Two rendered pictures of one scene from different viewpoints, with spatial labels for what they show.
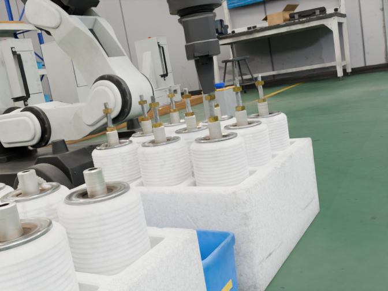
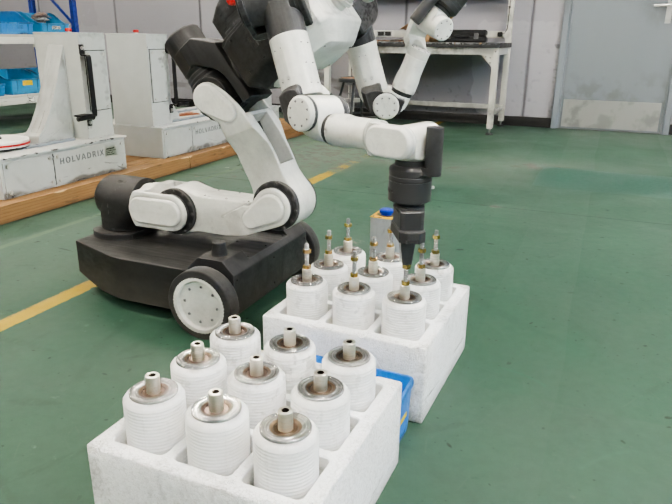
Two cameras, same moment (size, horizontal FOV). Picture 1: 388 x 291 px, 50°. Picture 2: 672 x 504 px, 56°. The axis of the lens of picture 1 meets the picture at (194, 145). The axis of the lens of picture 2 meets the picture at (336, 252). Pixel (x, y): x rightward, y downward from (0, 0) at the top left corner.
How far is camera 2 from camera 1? 0.71 m
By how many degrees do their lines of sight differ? 12
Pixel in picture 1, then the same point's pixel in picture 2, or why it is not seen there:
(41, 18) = (213, 108)
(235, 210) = (416, 360)
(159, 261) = (387, 405)
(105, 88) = (276, 198)
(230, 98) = not seen: hidden behind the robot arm
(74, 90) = (148, 107)
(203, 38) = (414, 228)
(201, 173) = (390, 325)
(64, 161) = (228, 268)
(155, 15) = not seen: outside the picture
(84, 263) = not seen: hidden behind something
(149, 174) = (343, 316)
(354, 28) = (518, 63)
